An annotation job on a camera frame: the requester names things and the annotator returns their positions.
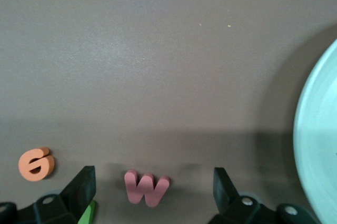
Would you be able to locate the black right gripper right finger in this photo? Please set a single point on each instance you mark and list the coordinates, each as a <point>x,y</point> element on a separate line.
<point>226,195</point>

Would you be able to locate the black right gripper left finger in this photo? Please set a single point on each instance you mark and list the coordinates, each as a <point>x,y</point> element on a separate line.
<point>79,192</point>

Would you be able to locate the green foam letter u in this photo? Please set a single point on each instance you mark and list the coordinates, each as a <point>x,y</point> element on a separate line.
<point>88,214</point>

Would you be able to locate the pink foam letter w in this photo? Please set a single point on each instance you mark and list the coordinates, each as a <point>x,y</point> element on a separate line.
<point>131,187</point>

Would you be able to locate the orange foam digit six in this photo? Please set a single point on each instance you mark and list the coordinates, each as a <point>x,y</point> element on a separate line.
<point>25,167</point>

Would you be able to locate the light green plate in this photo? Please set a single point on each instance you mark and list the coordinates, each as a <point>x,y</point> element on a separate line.
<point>316,129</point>

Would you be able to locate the brown table cover sheet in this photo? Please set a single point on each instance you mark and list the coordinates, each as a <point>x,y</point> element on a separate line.
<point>158,50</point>

